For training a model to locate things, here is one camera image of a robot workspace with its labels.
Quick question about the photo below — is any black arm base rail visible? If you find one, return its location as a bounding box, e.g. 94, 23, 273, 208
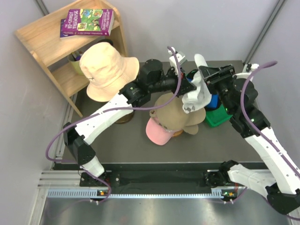
79, 163, 253, 194

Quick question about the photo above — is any purple treehouse book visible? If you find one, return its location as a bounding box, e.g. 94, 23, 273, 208
60, 8, 114, 37

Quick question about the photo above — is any blue cap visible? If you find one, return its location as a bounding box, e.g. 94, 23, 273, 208
186, 69, 221, 111

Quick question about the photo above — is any purple cable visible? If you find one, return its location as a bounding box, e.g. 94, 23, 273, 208
45, 46, 182, 204
222, 60, 300, 221

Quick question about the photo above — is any pink baseball cap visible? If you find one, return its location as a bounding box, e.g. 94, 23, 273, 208
145, 118, 175, 145

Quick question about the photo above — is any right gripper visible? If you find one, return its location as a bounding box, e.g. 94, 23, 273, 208
198, 65, 237, 115

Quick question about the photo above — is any tan baseball cap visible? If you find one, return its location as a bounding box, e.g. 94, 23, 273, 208
182, 124, 199, 135

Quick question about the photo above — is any white cap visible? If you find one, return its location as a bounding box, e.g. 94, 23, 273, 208
182, 53, 212, 113

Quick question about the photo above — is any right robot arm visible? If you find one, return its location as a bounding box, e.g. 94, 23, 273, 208
199, 61, 300, 215

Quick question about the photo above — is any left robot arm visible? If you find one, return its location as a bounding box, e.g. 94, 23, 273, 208
63, 60, 196, 186

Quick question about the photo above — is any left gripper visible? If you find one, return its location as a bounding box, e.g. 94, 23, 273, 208
149, 66, 196, 98

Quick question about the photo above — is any round wooden hat stand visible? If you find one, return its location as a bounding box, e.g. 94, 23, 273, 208
173, 130, 184, 137

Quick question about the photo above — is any cream bucket hat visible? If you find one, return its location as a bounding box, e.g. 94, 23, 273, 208
79, 42, 140, 102

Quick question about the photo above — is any wooden shelf unit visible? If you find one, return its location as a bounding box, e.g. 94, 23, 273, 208
15, 0, 128, 116

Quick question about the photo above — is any green pen cup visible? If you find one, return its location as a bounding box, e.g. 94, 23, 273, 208
67, 50, 84, 75

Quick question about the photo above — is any green plastic tray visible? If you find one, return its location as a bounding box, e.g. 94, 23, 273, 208
205, 104, 231, 128

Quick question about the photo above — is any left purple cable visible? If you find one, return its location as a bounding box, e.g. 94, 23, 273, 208
45, 46, 182, 204

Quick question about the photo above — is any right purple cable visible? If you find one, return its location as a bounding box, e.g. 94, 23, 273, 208
222, 60, 300, 221

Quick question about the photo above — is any cream mannequin head stand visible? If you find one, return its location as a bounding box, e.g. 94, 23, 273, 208
115, 111, 135, 124

